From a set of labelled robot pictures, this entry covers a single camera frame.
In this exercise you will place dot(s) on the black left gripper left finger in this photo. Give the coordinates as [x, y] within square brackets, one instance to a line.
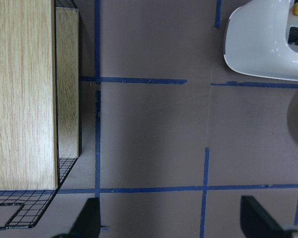
[88, 222]

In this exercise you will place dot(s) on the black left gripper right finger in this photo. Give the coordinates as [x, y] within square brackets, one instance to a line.
[256, 222]

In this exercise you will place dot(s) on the white two-slot toaster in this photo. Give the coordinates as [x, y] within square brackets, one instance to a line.
[256, 40]

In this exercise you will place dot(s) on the wooden box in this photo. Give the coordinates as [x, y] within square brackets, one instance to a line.
[39, 91]

